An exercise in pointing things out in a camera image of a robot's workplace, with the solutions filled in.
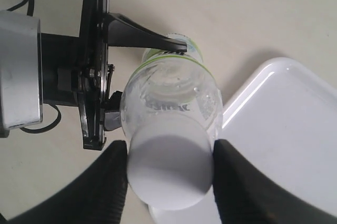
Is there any clear plastic drink bottle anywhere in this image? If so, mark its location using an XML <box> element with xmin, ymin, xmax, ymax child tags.
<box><xmin>120</xmin><ymin>33</ymin><xmax>223</xmax><ymax>152</ymax></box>

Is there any white bottle cap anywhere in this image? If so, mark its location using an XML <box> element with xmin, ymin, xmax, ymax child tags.
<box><xmin>127</xmin><ymin>121</ymin><xmax>213</xmax><ymax>210</ymax></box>

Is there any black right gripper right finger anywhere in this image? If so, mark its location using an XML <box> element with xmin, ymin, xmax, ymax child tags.
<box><xmin>213</xmin><ymin>139</ymin><xmax>336</xmax><ymax>223</ymax></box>

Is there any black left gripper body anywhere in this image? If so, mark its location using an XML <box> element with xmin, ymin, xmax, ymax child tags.
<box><xmin>41</xmin><ymin>0</ymin><xmax>111</xmax><ymax>150</ymax></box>

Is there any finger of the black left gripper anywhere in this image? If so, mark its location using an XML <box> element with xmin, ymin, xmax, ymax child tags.
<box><xmin>106</xmin><ymin>13</ymin><xmax>187</xmax><ymax>52</ymax></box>
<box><xmin>101</xmin><ymin>91</ymin><xmax>123</xmax><ymax>131</ymax></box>

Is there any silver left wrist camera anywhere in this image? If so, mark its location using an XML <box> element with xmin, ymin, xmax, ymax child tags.
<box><xmin>1</xmin><ymin>10</ymin><xmax>43</xmax><ymax>138</ymax></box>

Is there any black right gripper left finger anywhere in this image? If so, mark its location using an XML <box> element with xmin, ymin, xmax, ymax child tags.
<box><xmin>1</xmin><ymin>140</ymin><xmax>128</xmax><ymax>223</ymax></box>

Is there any white plastic tray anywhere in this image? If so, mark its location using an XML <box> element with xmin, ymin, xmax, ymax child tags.
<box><xmin>149</xmin><ymin>57</ymin><xmax>336</xmax><ymax>223</ymax></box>

